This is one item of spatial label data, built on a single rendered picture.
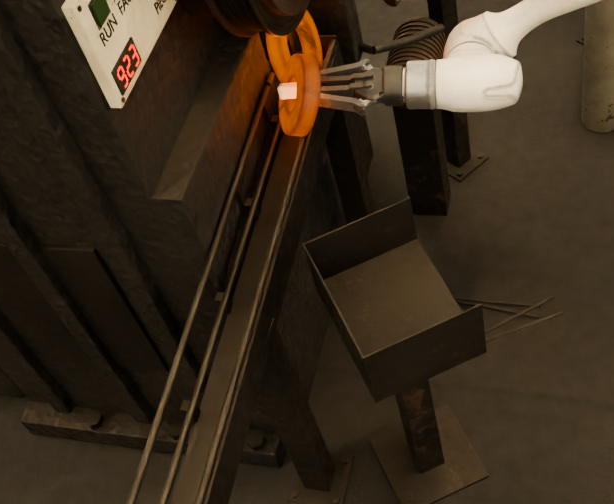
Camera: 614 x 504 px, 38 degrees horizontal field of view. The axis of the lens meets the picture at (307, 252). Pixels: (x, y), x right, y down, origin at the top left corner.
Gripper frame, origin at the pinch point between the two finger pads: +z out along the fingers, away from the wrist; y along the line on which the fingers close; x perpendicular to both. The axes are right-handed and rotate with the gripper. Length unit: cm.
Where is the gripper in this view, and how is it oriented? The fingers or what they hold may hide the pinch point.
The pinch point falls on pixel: (298, 88)
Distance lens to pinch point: 173.7
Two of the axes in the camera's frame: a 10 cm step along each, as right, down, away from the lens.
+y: 1.2, -8.1, 5.7
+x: -1.6, -5.8, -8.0
